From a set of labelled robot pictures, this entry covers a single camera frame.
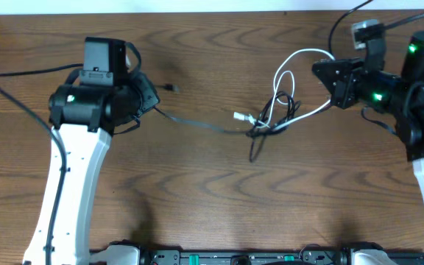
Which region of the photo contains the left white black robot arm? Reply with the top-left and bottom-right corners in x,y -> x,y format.
22,72 -> 160,264

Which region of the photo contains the white usb cable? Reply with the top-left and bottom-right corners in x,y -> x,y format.
233,48 -> 336,132

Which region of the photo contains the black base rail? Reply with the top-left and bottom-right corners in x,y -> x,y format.
88,241 -> 424,265

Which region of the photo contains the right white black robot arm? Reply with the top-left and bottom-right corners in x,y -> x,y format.
312,31 -> 424,203

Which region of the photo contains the black usb cable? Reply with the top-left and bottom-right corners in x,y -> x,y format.
152,83 -> 272,163
248,91 -> 302,139

